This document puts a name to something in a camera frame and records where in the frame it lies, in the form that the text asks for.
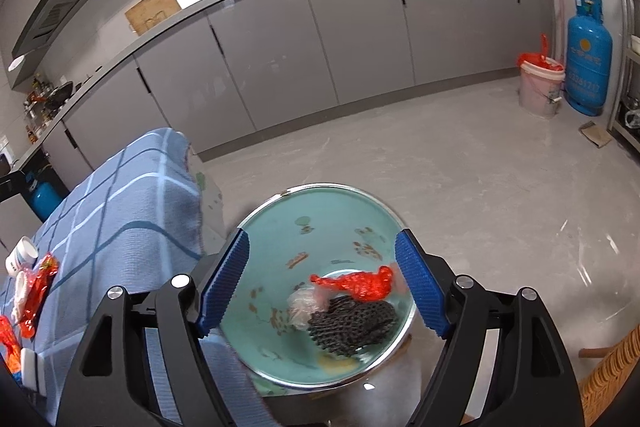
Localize condiment bottles on counter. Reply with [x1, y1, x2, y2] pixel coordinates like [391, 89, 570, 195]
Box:
[23, 76, 51, 144]

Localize cardboard piece on floor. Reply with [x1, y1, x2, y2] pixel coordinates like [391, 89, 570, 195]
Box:
[579, 120, 613, 148]

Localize teal enamel basin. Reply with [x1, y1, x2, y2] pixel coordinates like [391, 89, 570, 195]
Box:
[220, 183, 416, 397]

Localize woven wicker chair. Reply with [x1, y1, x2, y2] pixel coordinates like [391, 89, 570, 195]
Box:
[578, 325, 639, 426]

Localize range hood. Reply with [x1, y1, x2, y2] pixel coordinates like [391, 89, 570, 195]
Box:
[8, 0, 88, 89]

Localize blue gas cylinder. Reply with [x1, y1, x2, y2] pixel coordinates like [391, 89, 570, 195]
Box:
[26, 172, 62, 222]
[564, 0, 613, 116]

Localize black foam fruit net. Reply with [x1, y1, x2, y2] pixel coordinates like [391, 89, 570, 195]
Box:
[308, 296, 398, 357]

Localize wooden cutting board left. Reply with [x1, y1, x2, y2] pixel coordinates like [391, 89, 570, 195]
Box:
[125, 0, 181, 36]

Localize metal shelf rack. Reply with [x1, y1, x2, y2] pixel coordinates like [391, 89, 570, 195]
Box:
[608, 0, 639, 153]

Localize yellow green sponge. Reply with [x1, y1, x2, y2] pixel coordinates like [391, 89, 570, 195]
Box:
[317, 351, 360, 377]

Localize grey kitchen cabinet run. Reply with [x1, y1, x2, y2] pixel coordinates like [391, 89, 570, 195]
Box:
[30, 0, 553, 186]

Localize blue plaid tablecloth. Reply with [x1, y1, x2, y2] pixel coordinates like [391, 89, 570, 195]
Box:
[1, 128, 273, 426]

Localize pink bucket red bag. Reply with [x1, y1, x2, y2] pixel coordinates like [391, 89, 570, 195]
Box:
[516, 34, 565, 119]

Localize red plastic wrapper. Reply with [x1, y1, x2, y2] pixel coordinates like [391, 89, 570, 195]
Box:
[309, 265, 400, 303]

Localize white melamine sponge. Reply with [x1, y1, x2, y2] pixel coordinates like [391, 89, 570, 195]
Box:
[21, 348, 47, 397]

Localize white plastic bag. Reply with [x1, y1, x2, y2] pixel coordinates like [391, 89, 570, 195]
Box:
[286, 286, 332, 331]

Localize red snack packet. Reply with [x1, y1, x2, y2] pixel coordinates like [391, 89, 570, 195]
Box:
[13, 253, 60, 339]

